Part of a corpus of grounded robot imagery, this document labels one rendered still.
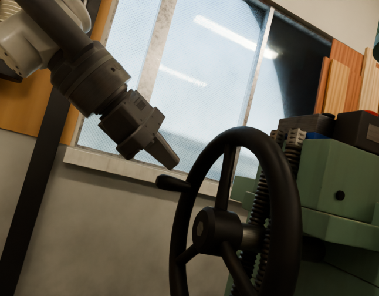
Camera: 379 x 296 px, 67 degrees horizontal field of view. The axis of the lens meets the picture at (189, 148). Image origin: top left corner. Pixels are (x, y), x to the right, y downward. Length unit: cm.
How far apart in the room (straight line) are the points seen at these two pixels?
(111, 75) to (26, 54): 10
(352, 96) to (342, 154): 210
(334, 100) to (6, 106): 200
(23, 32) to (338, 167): 41
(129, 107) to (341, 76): 209
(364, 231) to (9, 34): 48
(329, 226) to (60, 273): 150
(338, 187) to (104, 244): 143
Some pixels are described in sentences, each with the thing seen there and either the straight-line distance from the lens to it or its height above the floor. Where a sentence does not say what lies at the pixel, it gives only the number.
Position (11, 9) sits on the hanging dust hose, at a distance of 152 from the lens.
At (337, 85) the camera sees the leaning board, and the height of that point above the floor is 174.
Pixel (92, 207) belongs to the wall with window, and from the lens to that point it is 163.
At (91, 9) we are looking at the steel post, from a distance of 164.
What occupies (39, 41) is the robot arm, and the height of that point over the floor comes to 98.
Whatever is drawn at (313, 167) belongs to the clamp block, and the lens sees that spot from 39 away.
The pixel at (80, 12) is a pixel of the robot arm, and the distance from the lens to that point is 44.
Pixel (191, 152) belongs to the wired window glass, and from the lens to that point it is 181.
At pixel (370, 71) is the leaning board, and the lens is 268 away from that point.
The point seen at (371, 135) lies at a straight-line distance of 44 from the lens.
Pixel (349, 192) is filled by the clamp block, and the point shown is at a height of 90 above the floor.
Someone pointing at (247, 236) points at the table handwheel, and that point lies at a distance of 40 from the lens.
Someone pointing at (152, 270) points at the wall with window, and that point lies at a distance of 180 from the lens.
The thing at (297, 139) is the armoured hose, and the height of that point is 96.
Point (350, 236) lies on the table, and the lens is 39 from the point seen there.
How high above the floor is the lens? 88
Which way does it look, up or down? 5 degrees up
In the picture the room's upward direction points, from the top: 14 degrees clockwise
